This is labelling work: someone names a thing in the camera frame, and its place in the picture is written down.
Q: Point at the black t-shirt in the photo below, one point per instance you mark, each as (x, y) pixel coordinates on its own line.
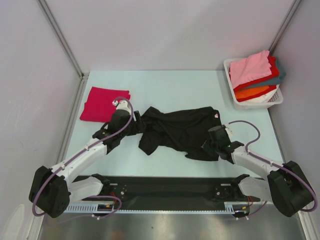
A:
(183, 130)

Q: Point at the right aluminium frame post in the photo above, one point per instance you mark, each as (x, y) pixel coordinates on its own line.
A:
(284, 25)

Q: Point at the magenta t-shirt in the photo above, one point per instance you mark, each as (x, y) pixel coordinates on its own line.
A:
(99, 105)

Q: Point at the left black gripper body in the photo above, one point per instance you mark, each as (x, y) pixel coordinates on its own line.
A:
(130, 128)

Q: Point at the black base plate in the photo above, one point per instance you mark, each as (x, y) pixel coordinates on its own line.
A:
(160, 191)

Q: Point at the orange t-shirt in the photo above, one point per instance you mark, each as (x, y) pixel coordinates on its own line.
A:
(251, 93)

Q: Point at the aluminium frame post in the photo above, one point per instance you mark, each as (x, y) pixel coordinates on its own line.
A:
(284, 25)
(45, 8)

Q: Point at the white plastic basket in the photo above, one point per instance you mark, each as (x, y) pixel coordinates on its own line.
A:
(276, 97)

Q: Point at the white cable duct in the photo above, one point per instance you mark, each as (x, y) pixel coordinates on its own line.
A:
(220, 208)

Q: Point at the grey-blue t-shirt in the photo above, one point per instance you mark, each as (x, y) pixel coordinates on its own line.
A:
(277, 76)

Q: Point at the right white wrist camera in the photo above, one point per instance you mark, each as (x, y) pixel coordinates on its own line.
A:
(228, 130)

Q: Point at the pink t-shirt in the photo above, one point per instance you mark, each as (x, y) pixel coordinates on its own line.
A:
(254, 67)

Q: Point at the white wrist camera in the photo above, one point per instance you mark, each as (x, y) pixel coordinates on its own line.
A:
(228, 130)
(122, 104)

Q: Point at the red t-shirt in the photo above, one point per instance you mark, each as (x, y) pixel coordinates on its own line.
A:
(255, 71)

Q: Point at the left aluminium frame post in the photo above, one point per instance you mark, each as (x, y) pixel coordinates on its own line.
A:
(45, 8)

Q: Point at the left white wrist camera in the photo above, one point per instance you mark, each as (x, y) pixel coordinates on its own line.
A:
(122, 104)

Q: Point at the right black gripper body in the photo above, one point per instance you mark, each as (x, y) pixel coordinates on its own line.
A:
(208, 144)

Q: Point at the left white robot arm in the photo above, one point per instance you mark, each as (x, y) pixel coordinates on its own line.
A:
(54, 188)

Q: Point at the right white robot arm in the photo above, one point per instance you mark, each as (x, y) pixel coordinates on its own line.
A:
(267, 171)

